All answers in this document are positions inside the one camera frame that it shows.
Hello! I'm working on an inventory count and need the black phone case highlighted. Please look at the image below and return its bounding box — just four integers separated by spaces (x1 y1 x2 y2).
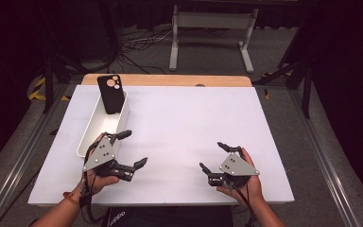
96 74 126 115

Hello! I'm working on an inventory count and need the black tripod stand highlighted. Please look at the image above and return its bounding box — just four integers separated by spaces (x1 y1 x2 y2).
41 0 91 115
252 0 318 120

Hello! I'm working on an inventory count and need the bundle of floor cables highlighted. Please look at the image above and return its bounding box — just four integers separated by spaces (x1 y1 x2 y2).
106 26 234 76

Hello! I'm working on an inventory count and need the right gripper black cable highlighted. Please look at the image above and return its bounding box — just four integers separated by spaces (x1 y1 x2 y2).
232 183 257 227

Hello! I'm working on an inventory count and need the white plastic storage box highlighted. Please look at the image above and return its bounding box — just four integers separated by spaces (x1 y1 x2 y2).
76 89 130 159

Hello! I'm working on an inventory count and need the wooden table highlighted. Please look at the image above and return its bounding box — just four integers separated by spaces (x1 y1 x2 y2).
80 73 253 88

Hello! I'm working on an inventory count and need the white table board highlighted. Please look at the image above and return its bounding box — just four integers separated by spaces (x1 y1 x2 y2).
27 84 296 207

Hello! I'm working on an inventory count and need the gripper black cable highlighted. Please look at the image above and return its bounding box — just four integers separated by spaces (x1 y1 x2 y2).
232 183 257 227
78 171 109 225

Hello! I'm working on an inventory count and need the red string bracelet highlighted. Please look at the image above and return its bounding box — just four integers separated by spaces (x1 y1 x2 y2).
62 190 78 206

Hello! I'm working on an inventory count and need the person's left hand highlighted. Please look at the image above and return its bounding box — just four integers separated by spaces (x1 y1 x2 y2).
80 131 121 197

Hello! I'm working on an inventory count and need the person's right hand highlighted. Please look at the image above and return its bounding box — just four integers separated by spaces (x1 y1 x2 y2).
216 148 265 206

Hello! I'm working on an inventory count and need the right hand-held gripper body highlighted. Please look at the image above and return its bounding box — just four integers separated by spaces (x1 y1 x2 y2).
207 146 261 190

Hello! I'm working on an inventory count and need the white metal stand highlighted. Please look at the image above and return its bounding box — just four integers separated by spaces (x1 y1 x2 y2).
168 4 260 75

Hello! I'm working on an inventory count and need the aluminium floor rail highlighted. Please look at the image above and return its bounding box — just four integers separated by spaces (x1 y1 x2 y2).
286 88 362 227
0 82 74 227

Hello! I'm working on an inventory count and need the person's dark clothing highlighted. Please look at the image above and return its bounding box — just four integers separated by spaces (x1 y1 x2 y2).
102 205 234 227

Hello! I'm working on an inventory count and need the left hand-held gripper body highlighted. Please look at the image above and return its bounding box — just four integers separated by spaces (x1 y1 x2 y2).
81 131 137 183

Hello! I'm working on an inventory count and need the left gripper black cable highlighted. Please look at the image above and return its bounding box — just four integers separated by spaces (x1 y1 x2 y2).
78 171 109 225

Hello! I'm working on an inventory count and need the yellow black floor tape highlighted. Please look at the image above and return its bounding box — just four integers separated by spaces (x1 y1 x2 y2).
27 77 72 102

